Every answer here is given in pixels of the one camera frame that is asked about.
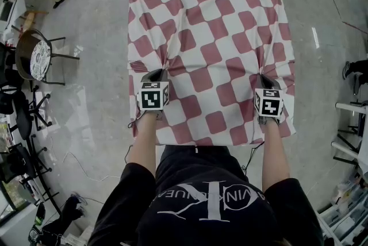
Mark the person's left forearm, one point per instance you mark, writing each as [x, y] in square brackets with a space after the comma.
[143, 144]

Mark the black office chair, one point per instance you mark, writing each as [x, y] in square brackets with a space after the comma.
[20, 112]

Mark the person's black printed t-shirt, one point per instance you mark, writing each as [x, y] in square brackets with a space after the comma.
[207, 199]

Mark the person's right forearm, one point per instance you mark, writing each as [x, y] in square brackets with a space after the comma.
[274, 153]

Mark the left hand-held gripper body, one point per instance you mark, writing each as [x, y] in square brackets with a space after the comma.
[151, 96]

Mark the white frame table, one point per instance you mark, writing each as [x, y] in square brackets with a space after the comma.
[349, 147]

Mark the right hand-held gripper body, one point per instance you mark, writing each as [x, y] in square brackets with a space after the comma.
[269, 104]

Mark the white storage rack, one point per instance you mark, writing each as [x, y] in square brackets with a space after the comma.
[348, 210]

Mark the brown chair with patterned cushion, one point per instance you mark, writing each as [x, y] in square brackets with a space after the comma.
[37, 58]

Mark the white desk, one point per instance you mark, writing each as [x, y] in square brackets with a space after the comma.
[10, 13]

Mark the red white checkered tablecloth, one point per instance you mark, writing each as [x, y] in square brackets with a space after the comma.
[212, 38]

